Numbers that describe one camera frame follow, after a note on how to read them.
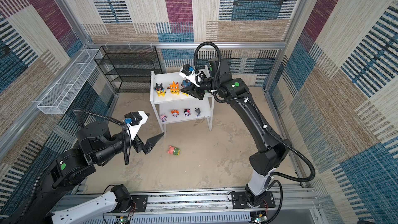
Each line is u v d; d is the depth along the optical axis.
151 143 0.49
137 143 0.48
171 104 0.92
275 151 0.43
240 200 0.73
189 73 0.55
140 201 0.74
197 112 0.83
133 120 0.43
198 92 0.60
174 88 0.69
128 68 1.08
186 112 0.83
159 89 0.69
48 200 0.38
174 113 0.83
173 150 0.87
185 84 0.65
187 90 0.66
